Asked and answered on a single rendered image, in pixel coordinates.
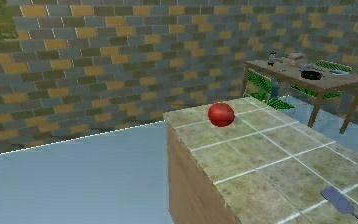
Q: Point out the grey blue bottle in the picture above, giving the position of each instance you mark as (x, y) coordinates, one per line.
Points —
(275, 89)

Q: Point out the black pan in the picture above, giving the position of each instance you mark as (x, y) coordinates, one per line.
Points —
(311, 75)

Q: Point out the red apple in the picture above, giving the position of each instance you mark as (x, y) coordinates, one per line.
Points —
(221, 114)

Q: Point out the brown wooden table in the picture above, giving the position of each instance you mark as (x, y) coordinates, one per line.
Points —
(320, 83)

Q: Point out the brown bread loaf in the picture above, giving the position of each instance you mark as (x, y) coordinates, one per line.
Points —
(296, 56)

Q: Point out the green chair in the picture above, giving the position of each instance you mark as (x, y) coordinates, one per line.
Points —
(265, 91)
(332, 68)

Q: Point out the grey spatula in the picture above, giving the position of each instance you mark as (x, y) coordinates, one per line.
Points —
(338, 201)

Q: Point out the dark vacuum flask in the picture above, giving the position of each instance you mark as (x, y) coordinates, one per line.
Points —
(271, 58)

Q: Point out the tiled kitchen counter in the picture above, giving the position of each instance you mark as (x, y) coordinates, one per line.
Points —
(253, 160)

